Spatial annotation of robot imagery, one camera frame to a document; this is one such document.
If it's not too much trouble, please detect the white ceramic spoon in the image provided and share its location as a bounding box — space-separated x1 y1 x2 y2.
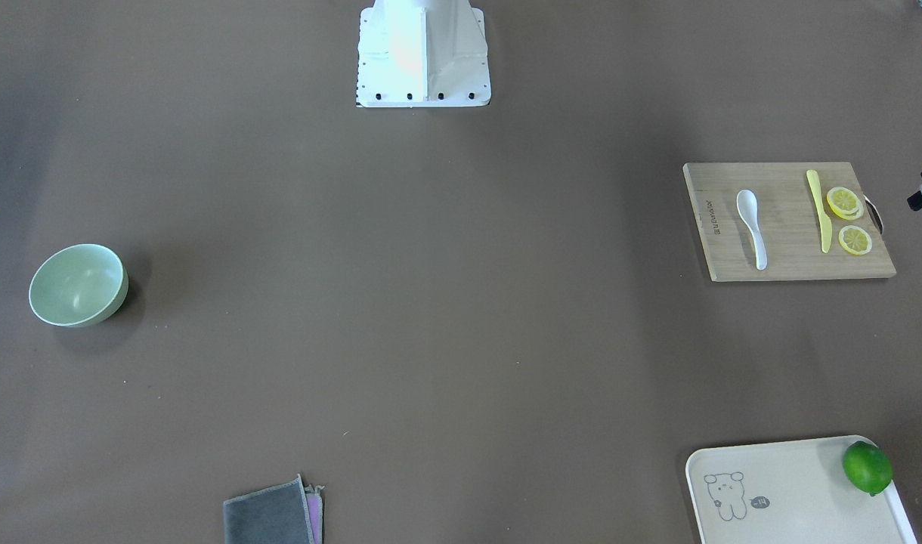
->
736 189 768 270

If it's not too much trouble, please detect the grey folded cloth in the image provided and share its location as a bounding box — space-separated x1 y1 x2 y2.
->
223 475 325 543

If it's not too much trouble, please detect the bamboo cutting board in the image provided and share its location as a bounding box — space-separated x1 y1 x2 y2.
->
683 162 896 282

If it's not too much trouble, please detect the lemon slice upper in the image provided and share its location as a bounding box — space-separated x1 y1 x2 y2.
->
826 187 865 221

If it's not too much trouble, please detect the cream serving tray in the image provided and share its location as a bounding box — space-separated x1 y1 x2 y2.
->
685 436 917 543

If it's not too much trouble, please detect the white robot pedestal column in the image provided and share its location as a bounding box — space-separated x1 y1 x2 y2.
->
355 1 492 108

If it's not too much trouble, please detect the light green bowl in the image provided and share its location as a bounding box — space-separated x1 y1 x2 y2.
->
28 243 129 328

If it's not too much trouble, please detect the lemon slice lower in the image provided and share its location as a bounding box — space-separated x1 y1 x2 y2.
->
838 224 873 257

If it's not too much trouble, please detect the lemon slice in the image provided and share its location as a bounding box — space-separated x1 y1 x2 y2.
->
838 224 873 257
826 187 865 221

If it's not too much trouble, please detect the green lime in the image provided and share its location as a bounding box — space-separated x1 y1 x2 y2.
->
842 440 893 496

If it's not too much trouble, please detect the yellow plastic knife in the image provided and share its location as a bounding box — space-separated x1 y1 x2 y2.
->
806 169 834 254

